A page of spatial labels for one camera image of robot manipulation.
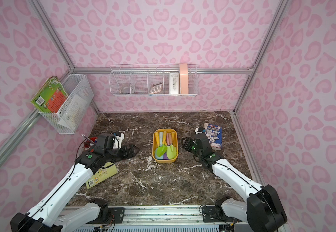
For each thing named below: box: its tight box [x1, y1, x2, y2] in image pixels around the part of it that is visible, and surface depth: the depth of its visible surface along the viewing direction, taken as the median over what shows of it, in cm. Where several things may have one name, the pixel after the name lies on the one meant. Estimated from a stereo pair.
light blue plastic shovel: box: [154, 131, 164, 154], surface depth 99 cm
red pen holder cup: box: [83, 136, 98, 149], surface depth 92 cm
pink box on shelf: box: [179, 62, 189, 95], surface depth 85 cm
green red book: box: [30, 75, 69, 114], surface depth 73 cm
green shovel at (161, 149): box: [156, 130, 168, 158], surface depth 95 cm
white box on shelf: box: [168, 72, 180, 95], surface depth 95 cm
